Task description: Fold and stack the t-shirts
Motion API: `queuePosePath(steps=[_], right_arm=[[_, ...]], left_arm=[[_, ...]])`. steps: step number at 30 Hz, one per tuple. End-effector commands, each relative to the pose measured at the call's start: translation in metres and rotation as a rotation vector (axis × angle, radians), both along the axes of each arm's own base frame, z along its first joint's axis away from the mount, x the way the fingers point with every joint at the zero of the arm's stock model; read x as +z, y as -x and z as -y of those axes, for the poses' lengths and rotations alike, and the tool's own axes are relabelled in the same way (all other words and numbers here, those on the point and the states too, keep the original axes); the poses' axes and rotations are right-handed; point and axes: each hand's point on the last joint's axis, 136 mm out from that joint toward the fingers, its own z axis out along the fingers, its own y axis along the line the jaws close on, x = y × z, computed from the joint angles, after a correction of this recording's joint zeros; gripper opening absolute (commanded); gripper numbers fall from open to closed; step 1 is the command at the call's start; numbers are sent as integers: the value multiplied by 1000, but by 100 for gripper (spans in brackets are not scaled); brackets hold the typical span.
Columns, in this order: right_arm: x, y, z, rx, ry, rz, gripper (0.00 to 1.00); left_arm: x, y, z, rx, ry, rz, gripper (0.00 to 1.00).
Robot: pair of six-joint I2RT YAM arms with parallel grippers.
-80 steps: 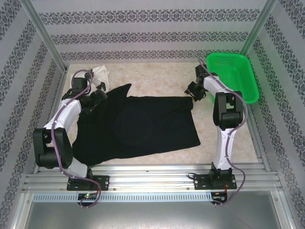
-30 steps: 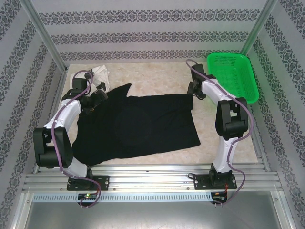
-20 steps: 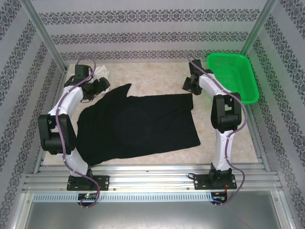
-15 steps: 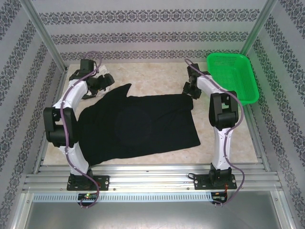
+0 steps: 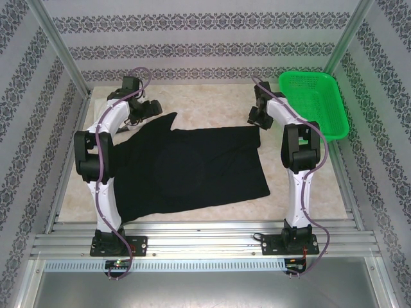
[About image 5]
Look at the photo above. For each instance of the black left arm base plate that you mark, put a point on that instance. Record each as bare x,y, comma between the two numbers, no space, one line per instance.
138,245

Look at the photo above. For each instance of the aluminium frame post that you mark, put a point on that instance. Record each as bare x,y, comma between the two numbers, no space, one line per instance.
350,37
61,48

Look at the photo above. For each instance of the black t-shirt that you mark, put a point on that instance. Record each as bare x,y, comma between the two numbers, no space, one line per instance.
192,160

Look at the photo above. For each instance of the small controller board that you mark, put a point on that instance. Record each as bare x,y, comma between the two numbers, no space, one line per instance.
296,262
118,264

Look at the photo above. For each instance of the aluminium rail frame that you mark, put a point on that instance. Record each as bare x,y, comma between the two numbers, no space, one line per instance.
205,237

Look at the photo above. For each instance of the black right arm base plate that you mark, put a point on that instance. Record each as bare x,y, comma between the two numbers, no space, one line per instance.
271,244

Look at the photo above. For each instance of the green plastic basket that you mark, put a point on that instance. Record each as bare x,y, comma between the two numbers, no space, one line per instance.
314,102

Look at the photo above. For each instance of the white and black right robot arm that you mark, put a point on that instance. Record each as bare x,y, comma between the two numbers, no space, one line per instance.
297,199

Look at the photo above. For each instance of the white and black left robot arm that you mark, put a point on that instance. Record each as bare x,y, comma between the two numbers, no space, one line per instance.
106,205

